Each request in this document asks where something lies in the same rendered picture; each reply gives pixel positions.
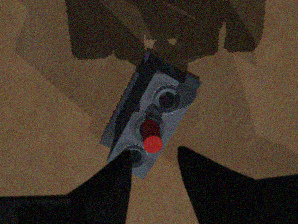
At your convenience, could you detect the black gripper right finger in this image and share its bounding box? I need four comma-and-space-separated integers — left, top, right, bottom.
178, 146, 298, 224

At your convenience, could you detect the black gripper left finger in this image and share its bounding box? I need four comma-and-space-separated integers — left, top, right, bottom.
0, 150, 132, 224

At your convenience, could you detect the red peg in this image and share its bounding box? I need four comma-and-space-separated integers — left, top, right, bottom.
143, 120, 163, 153

